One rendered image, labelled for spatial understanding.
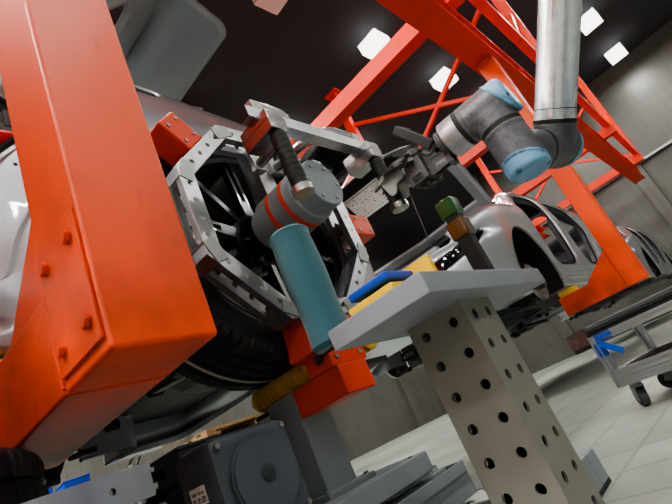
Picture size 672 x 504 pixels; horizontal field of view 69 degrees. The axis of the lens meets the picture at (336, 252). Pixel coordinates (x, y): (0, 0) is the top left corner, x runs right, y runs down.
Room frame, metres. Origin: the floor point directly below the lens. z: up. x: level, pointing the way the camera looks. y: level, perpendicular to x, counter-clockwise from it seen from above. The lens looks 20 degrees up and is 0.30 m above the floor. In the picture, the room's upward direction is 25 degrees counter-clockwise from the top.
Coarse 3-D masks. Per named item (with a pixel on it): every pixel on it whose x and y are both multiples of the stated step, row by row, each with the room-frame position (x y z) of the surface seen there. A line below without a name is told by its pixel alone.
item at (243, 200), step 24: (216, 168) 1.11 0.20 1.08; (240, 168) 1.16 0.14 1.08; (216, 192) 1.23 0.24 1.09; (240, 192) 1.15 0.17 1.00; (240, 216) 1.14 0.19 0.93; (240, 240) 1.09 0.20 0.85; (264, 264) 1.13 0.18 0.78; (336, 264) 1.32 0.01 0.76; (216, 288) 0.97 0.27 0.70; (336, 288) 1.29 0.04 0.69
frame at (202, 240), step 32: (224, 128) 1.01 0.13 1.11; (192, 160) 0.91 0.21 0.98; (192, 192) 0.88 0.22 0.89; (192, 224) 0.87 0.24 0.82; (352, 224) 1.30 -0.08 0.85; (192, 256) 0.89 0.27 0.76; (224, 256) 0.90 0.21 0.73; (352, 256) 1.29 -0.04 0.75; (224, 288) 0.94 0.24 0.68; (256, 288) 0.94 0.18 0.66; (352, 288) 1.20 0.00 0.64; (288, 320) 1.00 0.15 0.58
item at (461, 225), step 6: (456, 222) 0.93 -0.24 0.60; (462, 222) 0.93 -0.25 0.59; (468, 222) 0.94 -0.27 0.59; (450, 228) 0.94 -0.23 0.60; (456, 228) 0.93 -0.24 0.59; (462, 228) 0.93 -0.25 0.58; (468, 228) 0.93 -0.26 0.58; (474, 228) 0.95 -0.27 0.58; (450, 234) 0.95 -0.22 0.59; (456, 234) 0.94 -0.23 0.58; (462, 234) 0.93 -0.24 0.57; (456, 240) 0.94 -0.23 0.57
